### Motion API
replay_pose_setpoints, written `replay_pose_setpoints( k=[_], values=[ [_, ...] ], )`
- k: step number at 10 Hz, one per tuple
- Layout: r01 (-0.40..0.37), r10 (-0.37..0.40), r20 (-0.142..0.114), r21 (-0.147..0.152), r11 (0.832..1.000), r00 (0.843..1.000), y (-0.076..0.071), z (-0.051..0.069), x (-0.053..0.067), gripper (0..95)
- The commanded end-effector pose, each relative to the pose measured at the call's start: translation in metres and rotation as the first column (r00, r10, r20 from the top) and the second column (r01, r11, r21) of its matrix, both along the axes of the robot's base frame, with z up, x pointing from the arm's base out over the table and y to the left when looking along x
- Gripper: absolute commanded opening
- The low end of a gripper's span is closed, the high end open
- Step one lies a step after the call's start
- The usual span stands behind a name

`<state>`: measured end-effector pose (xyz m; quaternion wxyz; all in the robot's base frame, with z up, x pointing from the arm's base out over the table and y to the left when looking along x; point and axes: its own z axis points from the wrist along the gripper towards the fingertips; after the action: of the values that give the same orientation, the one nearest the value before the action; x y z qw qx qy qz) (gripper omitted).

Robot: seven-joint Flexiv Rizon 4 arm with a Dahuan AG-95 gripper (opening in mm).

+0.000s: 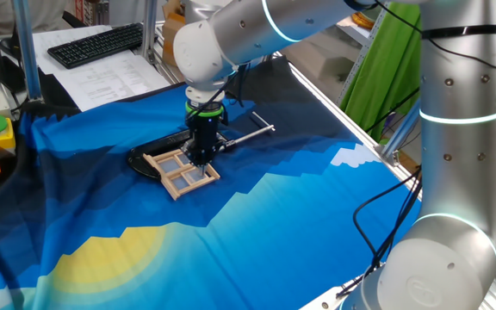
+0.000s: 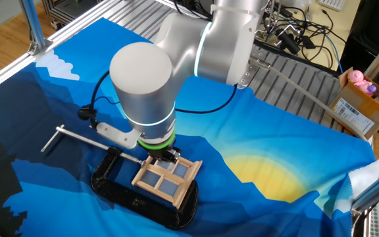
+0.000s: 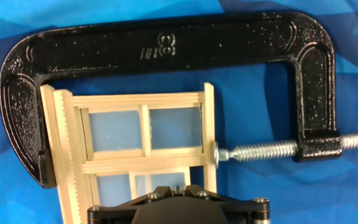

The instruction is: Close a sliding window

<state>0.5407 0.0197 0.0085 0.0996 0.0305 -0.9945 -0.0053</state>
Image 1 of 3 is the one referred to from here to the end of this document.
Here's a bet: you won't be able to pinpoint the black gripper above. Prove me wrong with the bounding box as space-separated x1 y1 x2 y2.
182 113 229 177

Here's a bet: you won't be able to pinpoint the wooden miniature sliding window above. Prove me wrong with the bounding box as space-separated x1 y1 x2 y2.
142 148 221 202

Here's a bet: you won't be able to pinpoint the black iron C-clamp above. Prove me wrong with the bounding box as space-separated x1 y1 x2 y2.
127 111 276 181

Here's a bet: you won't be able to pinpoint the blue cloth with sun print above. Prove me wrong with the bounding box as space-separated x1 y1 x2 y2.
0 55 425 310

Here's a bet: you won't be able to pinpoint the white printed paper sheets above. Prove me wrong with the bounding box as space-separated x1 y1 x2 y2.
32 24 171 112

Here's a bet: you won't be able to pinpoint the taped cardboard box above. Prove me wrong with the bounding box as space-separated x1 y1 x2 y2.
161 0 189 68

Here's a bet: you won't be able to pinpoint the black computer keyboard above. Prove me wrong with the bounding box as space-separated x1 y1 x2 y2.
46 22 146 70

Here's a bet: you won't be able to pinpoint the white metal shelf rack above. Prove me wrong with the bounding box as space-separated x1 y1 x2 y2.
336 8 389 105

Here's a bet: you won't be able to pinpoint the green fabric curtain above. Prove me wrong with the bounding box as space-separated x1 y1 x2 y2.
340 2 424 140

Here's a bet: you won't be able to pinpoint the person in white shirt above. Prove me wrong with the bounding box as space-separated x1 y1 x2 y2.
0 0 75 34

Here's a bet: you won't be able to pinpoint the aluminium frame post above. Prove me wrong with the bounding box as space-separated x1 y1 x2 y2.
381 101 422 161
11 0 44 102
140 0 159 62

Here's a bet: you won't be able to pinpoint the aluminium table edge rail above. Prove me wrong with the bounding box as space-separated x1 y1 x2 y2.
286 59 424 202

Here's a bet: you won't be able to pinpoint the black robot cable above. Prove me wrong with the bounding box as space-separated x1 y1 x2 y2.
336 166 424 299

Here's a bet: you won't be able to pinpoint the orange cable coil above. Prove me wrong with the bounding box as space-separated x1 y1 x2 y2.
350 11 376 30

